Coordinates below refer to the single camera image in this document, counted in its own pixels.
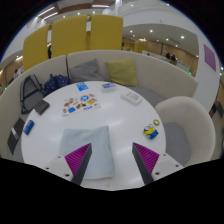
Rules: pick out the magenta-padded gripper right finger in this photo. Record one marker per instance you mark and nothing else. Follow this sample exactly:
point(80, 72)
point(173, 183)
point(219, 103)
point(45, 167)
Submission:
point(146, 159)

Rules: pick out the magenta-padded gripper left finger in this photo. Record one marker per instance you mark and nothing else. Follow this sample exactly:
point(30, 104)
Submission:
point(77, 159)

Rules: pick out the light blue towel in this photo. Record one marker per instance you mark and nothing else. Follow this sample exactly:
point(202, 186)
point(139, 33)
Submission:
point(98, 143)

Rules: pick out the yellow blue toy figure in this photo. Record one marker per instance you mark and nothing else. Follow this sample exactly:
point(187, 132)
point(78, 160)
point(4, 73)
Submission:
point(151, 132)

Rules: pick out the colourful sticker sheet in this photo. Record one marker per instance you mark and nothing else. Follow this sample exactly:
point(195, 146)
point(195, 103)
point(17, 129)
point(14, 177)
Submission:
point(81, 104)

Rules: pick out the white armchair with grey seat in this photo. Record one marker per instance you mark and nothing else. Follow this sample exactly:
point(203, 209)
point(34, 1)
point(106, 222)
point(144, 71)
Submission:
point(190, 116)

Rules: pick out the dark brown wallet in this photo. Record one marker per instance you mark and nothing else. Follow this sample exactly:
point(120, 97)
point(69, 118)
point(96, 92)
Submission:
point(42, 107)

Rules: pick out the black folder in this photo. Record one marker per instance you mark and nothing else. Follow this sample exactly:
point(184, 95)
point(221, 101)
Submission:
point(14, 138)

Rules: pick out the blue card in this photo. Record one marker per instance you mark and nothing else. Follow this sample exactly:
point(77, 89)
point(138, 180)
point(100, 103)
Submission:
point(82, 86)

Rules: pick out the small white blue pack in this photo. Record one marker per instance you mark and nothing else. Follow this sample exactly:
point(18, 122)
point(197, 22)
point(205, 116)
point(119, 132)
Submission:
point(108, 87)

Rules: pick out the dark blue patterned bag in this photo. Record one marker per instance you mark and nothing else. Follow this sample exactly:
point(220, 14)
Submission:
point(56, 83)

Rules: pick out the grey backpack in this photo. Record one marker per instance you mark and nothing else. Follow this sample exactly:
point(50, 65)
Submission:
point(30, 95)

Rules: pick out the curved beige sofa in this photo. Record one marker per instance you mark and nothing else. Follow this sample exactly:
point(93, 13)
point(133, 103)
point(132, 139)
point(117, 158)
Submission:
point(163, 78)

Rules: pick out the grey cushion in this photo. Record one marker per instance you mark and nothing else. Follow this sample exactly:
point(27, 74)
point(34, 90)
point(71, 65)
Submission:
point(85, 71)

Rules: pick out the yellow-green cushion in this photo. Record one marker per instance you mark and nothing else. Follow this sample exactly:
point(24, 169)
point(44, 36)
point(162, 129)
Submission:
point(122, 72)

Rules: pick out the long white counter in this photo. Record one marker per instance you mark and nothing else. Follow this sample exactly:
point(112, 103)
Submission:
point(180, 66)

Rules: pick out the person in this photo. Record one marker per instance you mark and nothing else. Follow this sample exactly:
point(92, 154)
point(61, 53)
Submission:
point(168, 56)
point(173, 58)

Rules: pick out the yellow partition panel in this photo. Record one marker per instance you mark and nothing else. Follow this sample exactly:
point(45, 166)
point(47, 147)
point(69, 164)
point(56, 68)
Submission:
point(36, 48)
point(69, 36)
point(105, 32)

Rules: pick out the ceiling lights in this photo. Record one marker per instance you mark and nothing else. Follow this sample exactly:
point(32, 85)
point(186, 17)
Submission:
point(46, 11)

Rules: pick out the purple wall panel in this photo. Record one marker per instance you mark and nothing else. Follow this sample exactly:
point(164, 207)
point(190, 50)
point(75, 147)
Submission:
point(210, 57)

